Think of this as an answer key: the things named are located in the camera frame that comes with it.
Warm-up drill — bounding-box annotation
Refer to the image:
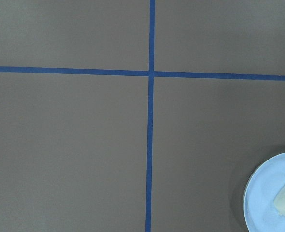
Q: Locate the light blue plate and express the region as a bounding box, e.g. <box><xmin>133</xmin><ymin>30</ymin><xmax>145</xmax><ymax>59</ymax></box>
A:
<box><xmin>243</xmin><ymin>153</ymin><xmax>285</xmax><ymax>232</ymax></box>

